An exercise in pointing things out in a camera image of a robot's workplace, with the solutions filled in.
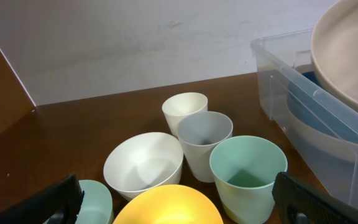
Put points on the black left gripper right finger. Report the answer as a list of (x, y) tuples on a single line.
[(298, 202)]

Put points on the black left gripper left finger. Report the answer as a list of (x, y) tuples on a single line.
[(59, 203)]

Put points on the mint green small bowl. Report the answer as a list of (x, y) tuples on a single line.
[(97, 204)]

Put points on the cream shallow bowl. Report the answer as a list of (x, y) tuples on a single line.
[(336, 159)]

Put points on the dark blue bowl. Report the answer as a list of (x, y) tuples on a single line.
[(317, 117)]

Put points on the yellow small bowl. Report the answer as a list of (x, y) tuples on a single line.
[(168, 204)]

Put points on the large cream bowl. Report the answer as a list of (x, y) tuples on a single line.
[(334, 49)]

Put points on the mint green cup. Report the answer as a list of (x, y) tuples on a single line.
[(244, 170)]

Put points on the clear plastic storage bin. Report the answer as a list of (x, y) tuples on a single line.
[(286, 58)]

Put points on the white small bowl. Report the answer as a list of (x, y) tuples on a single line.
[(143, 162)]

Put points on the grey cup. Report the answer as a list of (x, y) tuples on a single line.
[(198, 135)]

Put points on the cream white cup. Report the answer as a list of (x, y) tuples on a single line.
[(179, 106)]

